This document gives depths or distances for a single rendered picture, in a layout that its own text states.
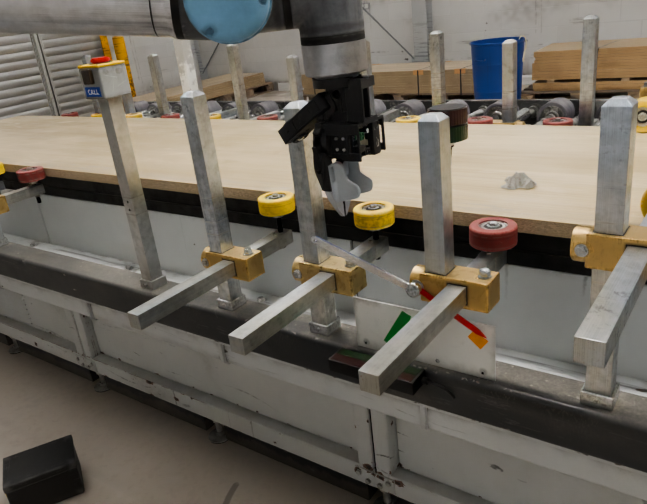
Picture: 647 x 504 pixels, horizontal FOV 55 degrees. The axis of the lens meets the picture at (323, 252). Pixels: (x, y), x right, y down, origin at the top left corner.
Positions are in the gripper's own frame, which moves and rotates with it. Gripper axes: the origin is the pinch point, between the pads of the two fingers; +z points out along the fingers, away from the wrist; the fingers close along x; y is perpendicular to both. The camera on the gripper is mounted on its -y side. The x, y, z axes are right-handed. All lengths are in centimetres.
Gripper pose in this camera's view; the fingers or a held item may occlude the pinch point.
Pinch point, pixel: (339, 207)
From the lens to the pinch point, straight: 96.7
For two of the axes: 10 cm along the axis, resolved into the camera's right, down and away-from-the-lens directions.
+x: 5.8, -3.7, 7.3
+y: 8.1, 1.4, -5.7
